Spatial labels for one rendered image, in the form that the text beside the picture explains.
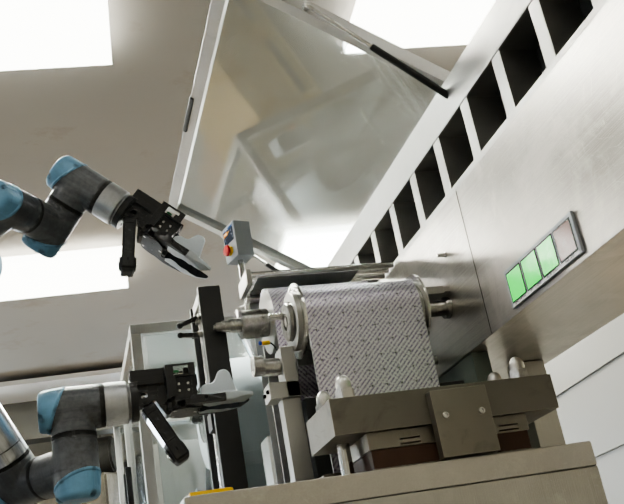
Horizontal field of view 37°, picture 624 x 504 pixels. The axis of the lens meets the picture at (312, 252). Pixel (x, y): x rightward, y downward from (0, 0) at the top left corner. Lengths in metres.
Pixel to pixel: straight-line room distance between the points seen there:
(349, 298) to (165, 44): 2.41
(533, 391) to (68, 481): 0.79
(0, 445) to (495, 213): 0.95
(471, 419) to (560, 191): 0.39
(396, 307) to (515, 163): 0.38
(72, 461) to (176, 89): 2.92
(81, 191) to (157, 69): 2.36
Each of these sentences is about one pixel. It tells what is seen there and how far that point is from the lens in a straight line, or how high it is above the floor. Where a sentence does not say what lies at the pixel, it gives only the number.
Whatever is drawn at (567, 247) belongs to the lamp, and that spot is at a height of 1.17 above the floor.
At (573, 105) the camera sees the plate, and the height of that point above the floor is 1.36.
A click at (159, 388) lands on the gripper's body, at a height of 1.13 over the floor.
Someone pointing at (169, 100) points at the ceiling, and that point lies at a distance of 4.42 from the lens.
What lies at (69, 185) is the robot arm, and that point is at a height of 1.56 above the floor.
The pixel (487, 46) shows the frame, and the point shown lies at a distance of 1.76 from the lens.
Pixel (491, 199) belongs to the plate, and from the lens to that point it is 1.74.
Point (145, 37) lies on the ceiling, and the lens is 4.01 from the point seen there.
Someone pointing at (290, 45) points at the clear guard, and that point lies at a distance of 2.06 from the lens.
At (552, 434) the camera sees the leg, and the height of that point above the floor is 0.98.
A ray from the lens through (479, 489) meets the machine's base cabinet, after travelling 1.51.
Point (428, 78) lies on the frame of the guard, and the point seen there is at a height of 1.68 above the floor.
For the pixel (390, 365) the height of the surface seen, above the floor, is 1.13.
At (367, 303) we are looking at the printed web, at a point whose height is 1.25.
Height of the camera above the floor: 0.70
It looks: 21 degrees up
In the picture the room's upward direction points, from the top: 10 degrees counter-clockwise
